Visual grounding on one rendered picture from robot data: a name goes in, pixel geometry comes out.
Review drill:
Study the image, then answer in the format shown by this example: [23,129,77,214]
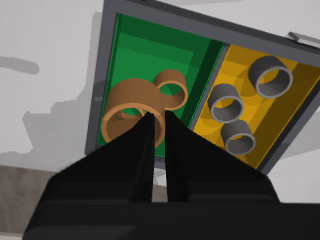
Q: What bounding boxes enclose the dark grey divided bin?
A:
[84,0,320,175]

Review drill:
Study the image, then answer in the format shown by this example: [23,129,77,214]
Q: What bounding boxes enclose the green bin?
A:
[97,13,225,145]

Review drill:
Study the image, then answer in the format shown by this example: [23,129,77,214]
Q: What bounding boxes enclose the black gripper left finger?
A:
[36,112,155,207]

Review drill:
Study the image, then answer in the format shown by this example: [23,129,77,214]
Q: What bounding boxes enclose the bronze bushing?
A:
[116,108,146,122]
[101,78,165,148]
[154,69,188,111]

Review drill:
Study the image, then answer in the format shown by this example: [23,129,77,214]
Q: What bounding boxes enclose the grey metal bushing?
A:
[248,56,293,99]
[220,119,256,156]
[207,83,244,123]

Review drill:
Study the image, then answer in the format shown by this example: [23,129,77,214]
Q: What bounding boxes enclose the yellow bin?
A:
[193,44,320,169]

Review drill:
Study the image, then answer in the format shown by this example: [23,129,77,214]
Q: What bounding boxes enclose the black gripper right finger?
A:
[165,110,281,203]

